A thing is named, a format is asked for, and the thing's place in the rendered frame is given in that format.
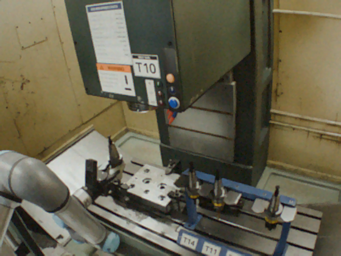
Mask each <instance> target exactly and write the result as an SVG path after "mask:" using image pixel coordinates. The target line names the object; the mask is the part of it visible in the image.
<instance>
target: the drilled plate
mask: <svg viewBox="0 0 341 256"><path fill-rule="evenodd" d="M143 170H145V172H144V171H143ZM148 172H149V173H148ZM179 176H180V175H179V174H175V173H170V174H168V175H166V174H165V170H163V169H158V168H155V167H153V166H149V165H144V166H143V167H142V168H141V169H140V170H139V171H138V172H137V173H136V174H135V175H134V176H133V177H132V178H131V179H130V180H129V181H128V182H127V183H126V184H127V185H128V186H129V189H128V190H123V189H121V192H122V195H124V196H127V197H130V198H132V199H134V200H136V201H138V202H140V203H142V204H145V205H148V206H149V207H153V208H155V209H157V210H160V211H162V212H165V213H167V212H168V211H169V209H170V208H171V206H173V205H174V204H175V203H176V201H177V200H175V199H172V198H169V197H168V196H166V195H165V194H166V192H171V191H175V189H176V187H175V185H174V182H175V181H176V180H177V179H178V177H179ZM151 178H152V180H151ZM136 179H137V180H136ZM132 181H133V182H132ZM158 181H159V182H158ZM140 182H142V183H140ZM150 182H151V183H150ZM131 183H134V184H131ZM148 183H149V184H148ZM147 184H148V185H147ZM137 185H138V186H137ZM157 185H158V186H157ZM133 187H134V188H133ZM160 189H161V190H160ZM177 189H178V191H179V193H180V194H182V193H183V192H184V191H185V188H177ZM149 190H150V191H149ZM145 194H146V195H145ZM160 195H161V196H160ZM166 197H167V198H166Z"/></svg>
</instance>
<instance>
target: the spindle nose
mask: <svg viewBox="0 0 341 256"><path fill-rule="evenodd" d="M126 104H127V108H128V109H129V110H130V111H133V112H137V113H144V112H151V111H152V110H155V109H156V108H158V107H154V106H149V105H143V104H137V103H133V102H126Z"/></svg>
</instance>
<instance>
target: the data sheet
mask: <svg viewBox="0 0 341 256"><path fill-rule="evenodd" d="M86 9H87V14H88V20H89V22H90V28H91V35H92V37H93V43H94V50H95V52H96V56H97V57H96V58H97V62H98V63H114V64H126V65H132V64H133V62H132V56H131V52H130V47H129V40H128V35H127V29H126V23H125V18H124V9H123V6H122V1H120V2H109V3H103V4H95V5H88V6H86Z"/></svg>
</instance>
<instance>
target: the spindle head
mask: <svg viewBox="0 0 341 256"><path fill-rule="evenodd" d="M120 1H122V6H123V9H124V18H125V23H126V29H127V35H128V40H129V47H130V52H131V55H132V54H139V55H157V56H158V61H159V66H160V74H161V78H154V77H144V76H135V73H134V66H133V64H132V65H126V64H114V63H103V64H109V65H126V66H130V71H131V74H132V80H133V86H134V89H135V96H131V95H127V94H119V93H112V92H109V91H102V84H101V81H100V77H99V73H98V69H97V64H101V63H98V62H97V58H96V57H97V56H96V52H95V50H94V43H93V37H92V35H91V28H90V22H89V20H88V14H87V9H86V6H88V5H95V4H103V3H109V2H120ZM64 3H65V7H66V11H67V16H68V21H69V25H70V30H71V35H72V40H73V42H74V43H73V44H74V47H75V52H76V55H77V60H78V63H79V68H80V72H81V77H82V80H83V84H84V89H85V92H86V94H87V95H92V96H97V97H101V98H110V99H116V100H120V101H126V102H133V103H137V104H143V105H149V106H154V107H159V108H162V107H160V106H159V105H158V101H159V100H163V101H164V102H165V104H166V105H165V107H163V108H166V109H169V105H168V100H167V90H166V81H165V76H164V67H163V58H162V53H161V48H163V49H175V53H176V59H177V70H178V83H179V89H180V101H181V112H185V111H186V110H187V109H188V108H190V106H191V105H192V104H193V103H195V102H196V101H197V100H198V99H199V98H201V97H202V96H203V95H204V94H205V93H206V92H207V91H208V90H209V89H210V88H211V87H213V86H214V85H215V84H216V83H217V82H218V81H219V80H221V78H223V76H225V75H226V74H227V73H228V72H229V71H231V70H232V69H233V68H234V67H235V66H237V65H238V64H239V63H240V61H242V60H243V59H244V58H246V57H247V56H248V55H249V54H250V48H251V43H250V6H249V3H250V0H64ZM146 80H153V84H154V89H155V96H156V104H157V105H150V104H149V97H148V92H147V86H146ZM158 80H159V81H160V82H162V84H163V87H162V89H157V87H156V86H155V82H156V81H158ZM158 90H161V91H162V92H163V93H164V98H162V99H160V98H158V96H157V95H156V92H157V91H158Z"/></svg>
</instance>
